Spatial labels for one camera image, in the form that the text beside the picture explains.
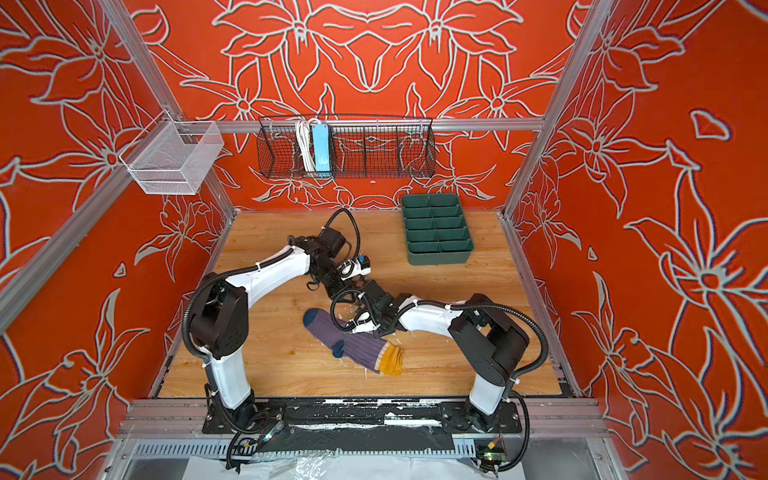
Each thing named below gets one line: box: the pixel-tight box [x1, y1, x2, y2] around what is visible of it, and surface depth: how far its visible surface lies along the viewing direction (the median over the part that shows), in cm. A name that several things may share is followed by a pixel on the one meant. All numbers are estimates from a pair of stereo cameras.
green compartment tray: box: [402, 193, 474, 266], surface depth 112 cm
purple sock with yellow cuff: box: [304, 309, 404, 376], surface depth 85 cm
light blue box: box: [312, 124, 331, 173], surface depth 92 cm
